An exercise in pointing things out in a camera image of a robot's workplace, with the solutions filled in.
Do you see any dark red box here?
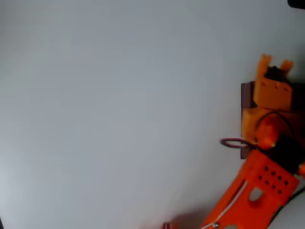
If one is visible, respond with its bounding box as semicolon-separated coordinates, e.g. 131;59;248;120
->
240;81;305;165

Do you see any black object at corner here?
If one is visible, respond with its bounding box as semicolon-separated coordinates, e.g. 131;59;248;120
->
287;0;305;10

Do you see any orange forked camera mount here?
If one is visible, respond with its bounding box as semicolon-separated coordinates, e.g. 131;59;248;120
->
253;53;294;111

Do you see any purple wire loop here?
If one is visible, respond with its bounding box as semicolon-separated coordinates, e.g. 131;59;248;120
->
220;137;250;148

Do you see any black cable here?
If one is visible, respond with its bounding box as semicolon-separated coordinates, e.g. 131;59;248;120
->
256;111;296;148

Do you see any small black camera module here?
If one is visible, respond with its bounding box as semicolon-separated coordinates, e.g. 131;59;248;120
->
264;66;290;83

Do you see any white cable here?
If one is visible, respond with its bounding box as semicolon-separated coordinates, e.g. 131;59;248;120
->
206;180;248;229

